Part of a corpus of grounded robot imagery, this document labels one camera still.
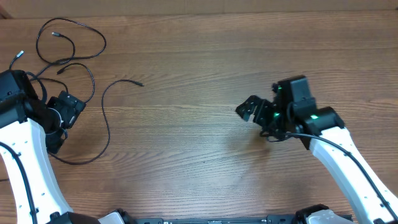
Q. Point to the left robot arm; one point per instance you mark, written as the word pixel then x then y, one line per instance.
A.
pixel 30 130

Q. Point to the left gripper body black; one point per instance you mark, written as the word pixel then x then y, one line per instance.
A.
pixel 68 112

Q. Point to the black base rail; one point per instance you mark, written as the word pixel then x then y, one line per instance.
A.
pixel 300 216

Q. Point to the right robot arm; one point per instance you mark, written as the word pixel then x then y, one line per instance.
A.
pixel 293 113

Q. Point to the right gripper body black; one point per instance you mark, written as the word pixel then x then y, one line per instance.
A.
pixel 273 120

